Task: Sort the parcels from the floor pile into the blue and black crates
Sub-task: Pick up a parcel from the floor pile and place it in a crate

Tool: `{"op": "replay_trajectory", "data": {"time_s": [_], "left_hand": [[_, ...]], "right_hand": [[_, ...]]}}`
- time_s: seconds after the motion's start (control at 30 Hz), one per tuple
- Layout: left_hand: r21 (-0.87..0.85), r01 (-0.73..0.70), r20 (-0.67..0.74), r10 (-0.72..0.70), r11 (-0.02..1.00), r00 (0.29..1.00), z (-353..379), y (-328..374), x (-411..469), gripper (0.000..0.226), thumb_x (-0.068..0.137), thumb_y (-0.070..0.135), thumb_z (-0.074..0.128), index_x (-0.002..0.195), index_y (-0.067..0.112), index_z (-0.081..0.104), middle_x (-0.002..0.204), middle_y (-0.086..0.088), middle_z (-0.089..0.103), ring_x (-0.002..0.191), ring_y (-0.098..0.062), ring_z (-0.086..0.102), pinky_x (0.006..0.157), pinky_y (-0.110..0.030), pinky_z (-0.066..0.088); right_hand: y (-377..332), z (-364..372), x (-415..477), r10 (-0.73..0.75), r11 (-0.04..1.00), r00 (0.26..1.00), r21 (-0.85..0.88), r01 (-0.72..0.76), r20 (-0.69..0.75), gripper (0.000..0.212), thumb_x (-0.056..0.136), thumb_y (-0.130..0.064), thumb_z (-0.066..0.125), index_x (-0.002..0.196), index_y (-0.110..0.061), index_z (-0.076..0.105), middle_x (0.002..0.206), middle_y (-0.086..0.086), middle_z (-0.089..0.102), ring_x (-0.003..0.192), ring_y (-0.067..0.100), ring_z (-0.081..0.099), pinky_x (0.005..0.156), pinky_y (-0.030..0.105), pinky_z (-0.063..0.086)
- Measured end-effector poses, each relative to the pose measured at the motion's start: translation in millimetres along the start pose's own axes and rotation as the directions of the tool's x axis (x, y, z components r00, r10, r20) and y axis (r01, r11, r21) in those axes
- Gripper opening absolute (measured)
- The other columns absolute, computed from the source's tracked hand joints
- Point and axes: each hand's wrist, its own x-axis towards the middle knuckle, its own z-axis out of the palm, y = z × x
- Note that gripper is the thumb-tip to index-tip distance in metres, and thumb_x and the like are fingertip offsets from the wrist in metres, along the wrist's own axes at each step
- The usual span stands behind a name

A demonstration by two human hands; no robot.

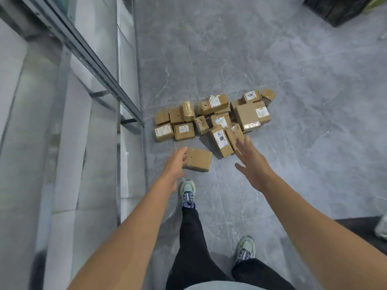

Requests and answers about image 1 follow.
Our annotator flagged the person's right hand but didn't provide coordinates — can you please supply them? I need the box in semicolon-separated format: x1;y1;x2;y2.
234;135;276;193

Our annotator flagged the person's left hand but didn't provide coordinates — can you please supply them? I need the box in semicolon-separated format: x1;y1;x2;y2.
158;146;189;191

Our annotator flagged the brown cardboard box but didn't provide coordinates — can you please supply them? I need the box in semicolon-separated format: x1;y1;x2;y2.
183;147;213;172

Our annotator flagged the pile of brown cardboard boxes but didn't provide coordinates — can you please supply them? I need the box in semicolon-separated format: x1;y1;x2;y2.
153;89;277;159

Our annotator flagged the person's right forearm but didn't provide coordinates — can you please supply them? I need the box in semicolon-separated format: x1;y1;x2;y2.
258;174;387;290

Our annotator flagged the person's left forearm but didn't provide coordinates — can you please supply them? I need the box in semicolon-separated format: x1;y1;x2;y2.
68;177;178;290

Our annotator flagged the person's left leg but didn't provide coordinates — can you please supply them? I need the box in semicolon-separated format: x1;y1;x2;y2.
165;207;233;290

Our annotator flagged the person's leg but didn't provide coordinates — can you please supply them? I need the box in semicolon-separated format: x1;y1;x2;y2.
231;258;297;290
165;207;233;290

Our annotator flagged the person's right shoe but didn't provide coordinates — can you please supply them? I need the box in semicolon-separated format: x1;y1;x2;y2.
234;236;256;265

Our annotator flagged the person's right leg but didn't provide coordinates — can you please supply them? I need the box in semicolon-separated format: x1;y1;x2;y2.
231;258;297;290

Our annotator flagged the person's white shirt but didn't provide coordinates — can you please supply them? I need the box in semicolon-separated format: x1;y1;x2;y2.
183;280;268;290

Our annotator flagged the grey metal shelf rack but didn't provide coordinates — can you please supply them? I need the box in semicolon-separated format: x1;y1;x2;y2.
0;0;146;290

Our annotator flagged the black storage crate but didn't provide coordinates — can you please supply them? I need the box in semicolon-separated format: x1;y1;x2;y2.
303;0;375;27

